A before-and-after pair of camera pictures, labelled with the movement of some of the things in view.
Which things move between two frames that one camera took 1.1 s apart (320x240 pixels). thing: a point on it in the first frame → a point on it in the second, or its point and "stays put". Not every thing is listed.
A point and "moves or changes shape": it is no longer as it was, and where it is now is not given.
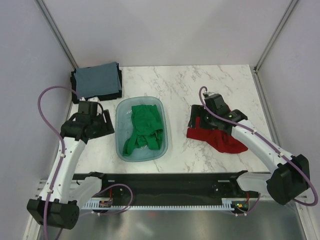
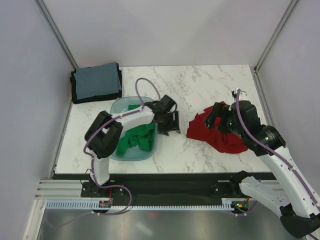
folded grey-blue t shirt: (98, 80) stays put
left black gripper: (106, 129) → (163, 129)
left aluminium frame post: (55, 32) stays put
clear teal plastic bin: (124, 129) moves or changes shape
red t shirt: (221, 140) stays put
